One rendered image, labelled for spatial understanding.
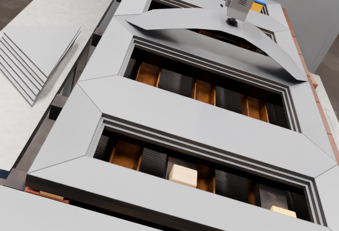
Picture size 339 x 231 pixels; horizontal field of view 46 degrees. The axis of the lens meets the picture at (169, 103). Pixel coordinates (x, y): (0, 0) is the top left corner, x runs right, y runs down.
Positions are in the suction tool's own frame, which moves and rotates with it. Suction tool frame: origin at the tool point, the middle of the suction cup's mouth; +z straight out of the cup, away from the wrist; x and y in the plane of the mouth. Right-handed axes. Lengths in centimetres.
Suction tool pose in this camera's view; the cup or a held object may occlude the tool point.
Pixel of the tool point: (230, 26)
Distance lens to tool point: 142.5
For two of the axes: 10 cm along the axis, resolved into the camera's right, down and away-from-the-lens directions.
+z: -2.9, 7.7, 5.6
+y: -1.4, 5.5, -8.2
